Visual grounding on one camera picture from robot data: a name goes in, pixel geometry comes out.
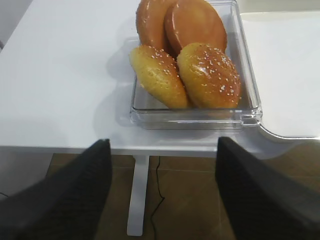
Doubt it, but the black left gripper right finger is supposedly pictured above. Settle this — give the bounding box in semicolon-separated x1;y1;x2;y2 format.
215;137;320;240

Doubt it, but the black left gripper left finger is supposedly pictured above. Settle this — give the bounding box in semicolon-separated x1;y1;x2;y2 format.
0;139;112;240

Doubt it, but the bun half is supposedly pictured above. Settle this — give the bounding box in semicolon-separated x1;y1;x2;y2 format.
135;0;176;58
164;0;228;56

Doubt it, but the white table leg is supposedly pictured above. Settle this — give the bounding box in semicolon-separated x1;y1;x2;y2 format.
126;155;150;237

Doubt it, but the sesame bun top right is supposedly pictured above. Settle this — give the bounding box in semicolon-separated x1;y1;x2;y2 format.
177;42;242;109

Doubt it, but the sesame bun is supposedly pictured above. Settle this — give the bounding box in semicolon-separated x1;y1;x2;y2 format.
129;45;192;109
177;42;242;109

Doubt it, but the clear plastic bun container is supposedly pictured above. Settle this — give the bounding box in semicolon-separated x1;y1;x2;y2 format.
130;0;263;132

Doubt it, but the white serving tray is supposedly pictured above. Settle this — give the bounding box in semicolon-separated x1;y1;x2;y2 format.
241;10;320;138

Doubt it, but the sesame bun top left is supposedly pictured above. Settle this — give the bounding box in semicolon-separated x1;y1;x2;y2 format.
129;45;192;109

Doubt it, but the black floor cable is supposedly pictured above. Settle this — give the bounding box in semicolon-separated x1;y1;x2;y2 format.
149;155;166;240

